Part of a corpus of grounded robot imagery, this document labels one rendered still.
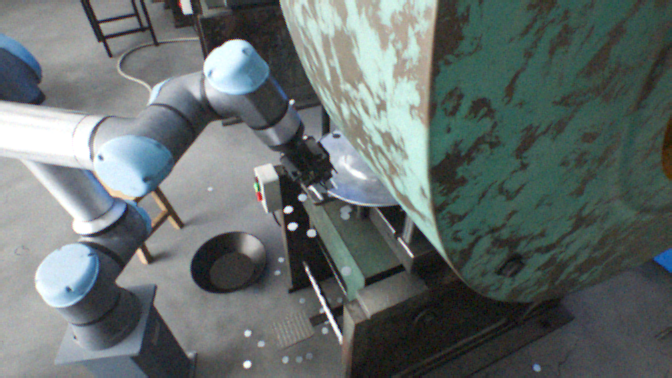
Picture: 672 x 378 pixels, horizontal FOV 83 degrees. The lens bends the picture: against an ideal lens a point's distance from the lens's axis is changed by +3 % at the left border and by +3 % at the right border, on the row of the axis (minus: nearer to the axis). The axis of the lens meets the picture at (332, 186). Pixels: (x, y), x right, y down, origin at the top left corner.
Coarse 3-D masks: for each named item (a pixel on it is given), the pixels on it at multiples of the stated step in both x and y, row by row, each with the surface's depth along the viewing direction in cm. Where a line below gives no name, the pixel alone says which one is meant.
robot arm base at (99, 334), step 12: (120, 288) 90; (120, 300) 88; (132, 300) 92; (108, 312) 85; (120, 312) 88; (132, 312) 91; (72, 324) 83; (84, 324) 83; (96, 324) 84; (108, 324) 86; (120, 324) 88; (132, 324) 90; (72, 336) 88; (84, 336) 85; (96, 336) 85; (108, 336) 86; (120, 336) 88; (84, 348) 88; (96, 348) 87
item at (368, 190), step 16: (336, 144) 90; (336, 160) 86; (352, 160) 85; (336, 176) 82; (352, 176) 82; (368, 176) 81; (336, 192) 78; (352, 192) 78; (368, 192) 78; (384, 192) 78
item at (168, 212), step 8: (96, 176) 149; (104, 184) 145; (112, 192) 142; (120, 192) 142; (152, 192) 154; (160, 192) 156; (136, 200) 141; (160, 200) 157; (168, 208) 162; (160, 216) 160; (168, 216) 164; (176, 216) 168; (152, 224) 157; (160, 224) 160; (176, 224) 169; (152, 232) 157; (144, 248) 154; (144, 256) 155
